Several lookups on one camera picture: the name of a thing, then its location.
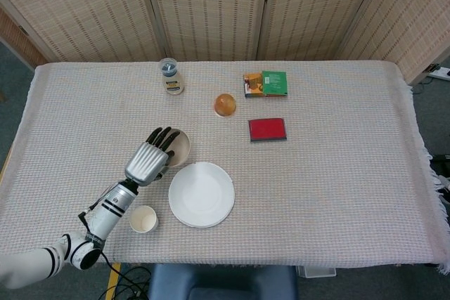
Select blue chair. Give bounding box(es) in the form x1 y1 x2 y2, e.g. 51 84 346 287
147 263 299 300

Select black floor cables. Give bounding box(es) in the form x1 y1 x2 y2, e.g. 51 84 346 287
101 261 155 300

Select orange jelly cup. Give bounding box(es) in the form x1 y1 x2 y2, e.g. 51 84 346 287
214 93 237 117

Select orange and green carton box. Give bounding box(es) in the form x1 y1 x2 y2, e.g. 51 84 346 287
243 70 289 100

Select woven folding screen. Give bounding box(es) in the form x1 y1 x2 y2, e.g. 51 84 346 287
0 0 450 86

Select white paper cup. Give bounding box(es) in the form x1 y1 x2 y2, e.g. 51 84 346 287
129 205 159 234

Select mayonnaise bottle with blue cap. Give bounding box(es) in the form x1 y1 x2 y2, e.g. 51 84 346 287
158 58 186 96

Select pale woven tablecloth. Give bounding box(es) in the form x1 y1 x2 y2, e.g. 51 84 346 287
0 60 450 275

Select red ink pad case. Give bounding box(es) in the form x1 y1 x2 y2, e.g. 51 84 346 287
248 117 289 143

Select beige bowl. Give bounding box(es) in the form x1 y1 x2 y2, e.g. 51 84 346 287
167 128 192 169

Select white paper plate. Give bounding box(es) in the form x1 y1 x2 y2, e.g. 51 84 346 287
168 162 236 228

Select left silver and black robot hand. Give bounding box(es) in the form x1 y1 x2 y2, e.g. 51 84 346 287
124 126 179 187

